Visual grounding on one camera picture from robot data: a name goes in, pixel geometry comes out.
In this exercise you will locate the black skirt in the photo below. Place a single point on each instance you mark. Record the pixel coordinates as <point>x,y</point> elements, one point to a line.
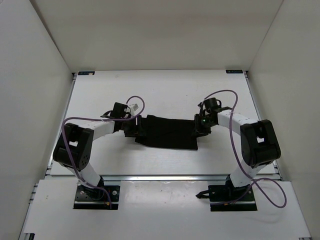
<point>168,133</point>

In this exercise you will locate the blue label sticker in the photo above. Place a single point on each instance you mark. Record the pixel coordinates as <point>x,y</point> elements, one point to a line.
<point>234,71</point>
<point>85,73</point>

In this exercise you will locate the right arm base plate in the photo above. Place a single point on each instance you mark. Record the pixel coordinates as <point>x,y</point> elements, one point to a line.
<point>225,199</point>

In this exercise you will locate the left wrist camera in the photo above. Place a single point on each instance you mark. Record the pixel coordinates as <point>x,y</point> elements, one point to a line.
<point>123,111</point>

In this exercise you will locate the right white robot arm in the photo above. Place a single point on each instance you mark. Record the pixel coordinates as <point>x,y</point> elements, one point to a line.
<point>259,143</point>

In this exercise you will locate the left blue label sticker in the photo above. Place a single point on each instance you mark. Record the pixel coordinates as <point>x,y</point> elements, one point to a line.
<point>85,73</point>

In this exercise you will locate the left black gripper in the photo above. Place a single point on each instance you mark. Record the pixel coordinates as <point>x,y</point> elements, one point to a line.
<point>135,131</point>

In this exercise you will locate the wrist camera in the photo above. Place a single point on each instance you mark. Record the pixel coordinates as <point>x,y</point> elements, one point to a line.
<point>123,111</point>
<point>210,103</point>

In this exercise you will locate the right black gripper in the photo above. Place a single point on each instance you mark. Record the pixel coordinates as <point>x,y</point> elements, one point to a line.
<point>198,130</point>

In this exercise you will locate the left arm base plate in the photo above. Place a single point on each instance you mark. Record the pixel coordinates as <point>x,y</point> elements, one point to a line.
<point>94,199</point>

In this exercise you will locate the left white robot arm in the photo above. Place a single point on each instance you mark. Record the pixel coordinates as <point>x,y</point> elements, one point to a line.
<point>74,146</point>

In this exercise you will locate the right blue label sticker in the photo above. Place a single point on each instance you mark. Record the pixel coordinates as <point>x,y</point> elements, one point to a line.
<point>234,71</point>

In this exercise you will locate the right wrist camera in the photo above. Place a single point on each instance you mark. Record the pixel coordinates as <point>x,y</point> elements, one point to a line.
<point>210,103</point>

